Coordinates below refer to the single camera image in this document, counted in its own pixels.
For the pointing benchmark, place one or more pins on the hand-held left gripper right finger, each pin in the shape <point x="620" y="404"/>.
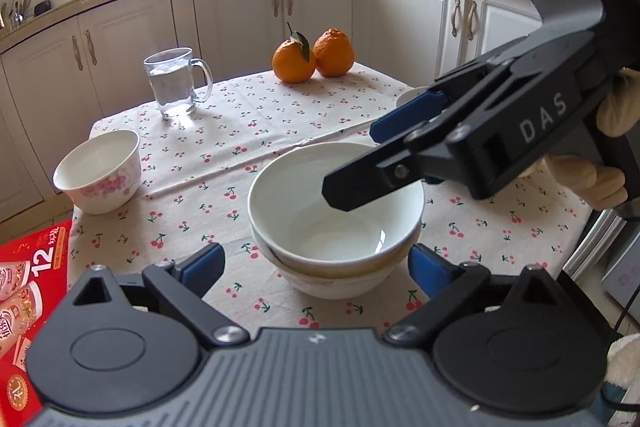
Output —
<point x="427" y="269"/>

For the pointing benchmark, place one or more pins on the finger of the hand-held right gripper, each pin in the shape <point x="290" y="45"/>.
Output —
<point x="360" y="182"/>
<point x="400" y="119"/>

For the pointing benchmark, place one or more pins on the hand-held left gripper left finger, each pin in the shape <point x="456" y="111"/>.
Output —
<point x="202" y="264"/>

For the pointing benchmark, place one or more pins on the white bowl with pink flowers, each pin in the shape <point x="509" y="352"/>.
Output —
<point x="330" y="284"/>
<point x="300" y="217"/>
<point x="100" y="187"/>

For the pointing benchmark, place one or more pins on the person's right hand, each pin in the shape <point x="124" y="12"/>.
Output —
<point x="607" y="189"/>

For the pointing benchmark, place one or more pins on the bumpy orange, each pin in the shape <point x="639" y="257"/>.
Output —
<point x="335" y="54"/>

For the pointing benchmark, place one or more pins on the cherry print tablecloth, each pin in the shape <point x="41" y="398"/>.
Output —
<point x="225" y="147"/>

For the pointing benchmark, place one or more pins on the orange with green leaf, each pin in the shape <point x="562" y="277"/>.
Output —
<point x="290" y="64"/>

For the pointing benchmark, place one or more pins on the red printed carton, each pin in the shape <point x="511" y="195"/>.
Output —
<point x="30" y="287"/>

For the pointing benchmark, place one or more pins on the clear glass mug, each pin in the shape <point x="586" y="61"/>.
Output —
<point x="172" y="92"/>

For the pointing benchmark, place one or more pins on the grey appliance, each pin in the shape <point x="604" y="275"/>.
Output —
<point x="625" y="277"/>

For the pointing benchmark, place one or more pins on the white kitchen cabinets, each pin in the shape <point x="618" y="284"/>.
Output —
<point x="235" y="17"/>

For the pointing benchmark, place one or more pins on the person's fluffy clothing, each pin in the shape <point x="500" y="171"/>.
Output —
<point x="625" y="382"/>

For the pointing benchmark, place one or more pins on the utensil holder with utensils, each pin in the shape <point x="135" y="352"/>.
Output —
<point x="19" y="12"/>

